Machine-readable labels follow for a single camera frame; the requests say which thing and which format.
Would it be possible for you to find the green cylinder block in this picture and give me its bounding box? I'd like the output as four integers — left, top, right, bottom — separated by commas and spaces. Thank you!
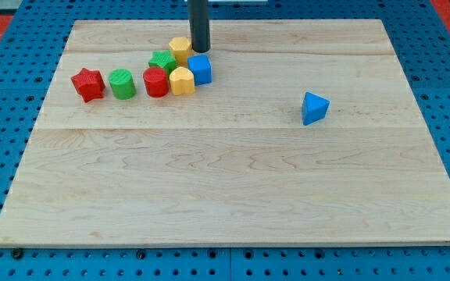
109, 69, 136, 100

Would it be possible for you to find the blue cube block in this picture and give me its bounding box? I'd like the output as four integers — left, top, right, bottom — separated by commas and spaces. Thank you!
187, 55, 213, 86

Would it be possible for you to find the yellow hexagon block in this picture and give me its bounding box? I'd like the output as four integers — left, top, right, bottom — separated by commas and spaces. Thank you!
169, 37, 193, 66

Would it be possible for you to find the blue triangle block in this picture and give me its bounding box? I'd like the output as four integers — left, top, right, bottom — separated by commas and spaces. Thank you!
302, 92, 330, 126

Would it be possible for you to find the green star block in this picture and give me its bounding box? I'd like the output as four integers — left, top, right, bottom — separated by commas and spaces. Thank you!
148, 50, 177, 76

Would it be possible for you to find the yellow heart block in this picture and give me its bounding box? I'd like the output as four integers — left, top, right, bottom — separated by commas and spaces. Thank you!
170, 66, 195, 95

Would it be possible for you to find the red star block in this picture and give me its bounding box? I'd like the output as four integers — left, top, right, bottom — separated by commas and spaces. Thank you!
71, 68, 105, 103

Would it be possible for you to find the light wooden board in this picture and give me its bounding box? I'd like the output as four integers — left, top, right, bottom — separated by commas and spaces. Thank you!
0, 20, 450, 249

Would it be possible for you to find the red cylinder block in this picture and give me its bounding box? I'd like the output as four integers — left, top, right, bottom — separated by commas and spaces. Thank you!
142, 66, 169, 98

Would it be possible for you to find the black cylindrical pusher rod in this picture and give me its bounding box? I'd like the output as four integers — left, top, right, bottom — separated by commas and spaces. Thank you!
187, 0, 211, 53

